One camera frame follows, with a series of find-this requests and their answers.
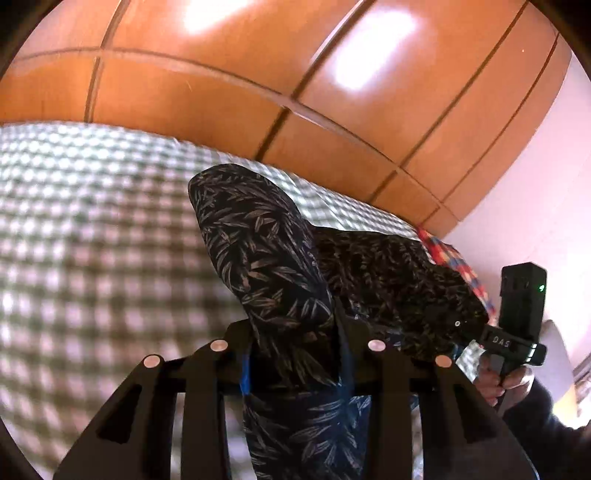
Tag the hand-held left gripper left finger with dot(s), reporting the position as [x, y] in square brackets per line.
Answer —
[246, 374]

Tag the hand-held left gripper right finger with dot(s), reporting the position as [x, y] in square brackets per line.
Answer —
[344, 367]

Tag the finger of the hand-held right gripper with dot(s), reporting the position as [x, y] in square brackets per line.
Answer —
[455, 330]

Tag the dark leaf print pants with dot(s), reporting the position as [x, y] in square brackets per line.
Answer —
[258, 240]

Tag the person's right forearm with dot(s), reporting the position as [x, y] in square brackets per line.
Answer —
[545, 434]

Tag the person's right hand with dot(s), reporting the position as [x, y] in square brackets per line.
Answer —
[517, 381]

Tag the white cloth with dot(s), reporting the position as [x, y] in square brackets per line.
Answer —
[561, 364]

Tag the red plaid cloth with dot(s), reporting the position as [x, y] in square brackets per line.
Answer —
[450, 256]

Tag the bed with green checked sheet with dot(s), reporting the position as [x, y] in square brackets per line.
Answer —
[92, 230]

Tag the wooden wardrobe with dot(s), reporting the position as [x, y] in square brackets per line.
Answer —
[277, 92]

